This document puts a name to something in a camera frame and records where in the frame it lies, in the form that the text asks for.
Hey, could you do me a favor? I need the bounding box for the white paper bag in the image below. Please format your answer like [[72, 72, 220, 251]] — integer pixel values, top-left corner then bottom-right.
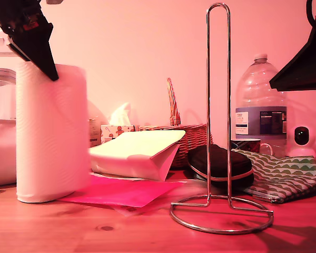
[[88, 130, 186, 182]]

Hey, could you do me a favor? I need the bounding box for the white tissue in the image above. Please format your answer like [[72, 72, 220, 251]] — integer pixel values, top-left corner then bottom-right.
[[109, 102, 132, 127]]

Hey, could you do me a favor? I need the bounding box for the pink paper sheet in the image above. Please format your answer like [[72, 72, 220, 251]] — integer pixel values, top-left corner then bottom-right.
[[56, 173, 185, 208]]

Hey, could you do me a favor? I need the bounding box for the small white round camera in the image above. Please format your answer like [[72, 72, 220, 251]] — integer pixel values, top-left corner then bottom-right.
[[286, 125, 316, 158]]

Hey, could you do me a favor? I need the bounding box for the gingerbread print tissue box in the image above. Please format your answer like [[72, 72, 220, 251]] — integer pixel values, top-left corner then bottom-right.
[[100, 125, 140, 145]]

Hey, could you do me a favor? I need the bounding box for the pale storage container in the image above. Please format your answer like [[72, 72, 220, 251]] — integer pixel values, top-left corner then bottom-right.
[[0, 123, 18, 188]]

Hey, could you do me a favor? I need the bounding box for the black cable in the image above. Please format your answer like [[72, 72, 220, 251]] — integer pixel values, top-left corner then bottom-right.
[[305, 0, 316, 28]]

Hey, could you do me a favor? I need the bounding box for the clear labelled bottle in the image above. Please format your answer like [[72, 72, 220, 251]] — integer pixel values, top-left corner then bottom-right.
[[88, 104, 103, 148]]

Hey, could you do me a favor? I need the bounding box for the large clear water bottle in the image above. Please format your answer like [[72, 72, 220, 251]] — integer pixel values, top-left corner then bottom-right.
[[234, 53, 288, 159]]

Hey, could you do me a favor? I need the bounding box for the green patterned fabric pouch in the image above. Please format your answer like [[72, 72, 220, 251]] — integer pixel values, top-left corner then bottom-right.
[[231, 149, 316, 204]]

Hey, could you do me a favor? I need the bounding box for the wicker basket with handle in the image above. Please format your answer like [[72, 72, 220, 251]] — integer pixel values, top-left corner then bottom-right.
[[138, 77, 214, 169]]

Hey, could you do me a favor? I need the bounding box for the dark patterned mug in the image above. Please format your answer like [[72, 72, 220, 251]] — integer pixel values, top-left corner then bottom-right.
[[230, 138, 273, 158]]

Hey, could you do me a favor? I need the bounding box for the white paper towel roll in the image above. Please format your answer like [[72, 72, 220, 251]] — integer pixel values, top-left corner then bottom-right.
[[15, 63, 92, 203]]

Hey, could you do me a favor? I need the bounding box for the black zip case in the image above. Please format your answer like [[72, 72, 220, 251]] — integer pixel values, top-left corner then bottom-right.
[[186, 144, 255, 189]]

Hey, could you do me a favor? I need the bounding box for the chrome wire towel stand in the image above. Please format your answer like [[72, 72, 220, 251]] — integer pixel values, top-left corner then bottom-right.
[[169, 2, 274, 235]]

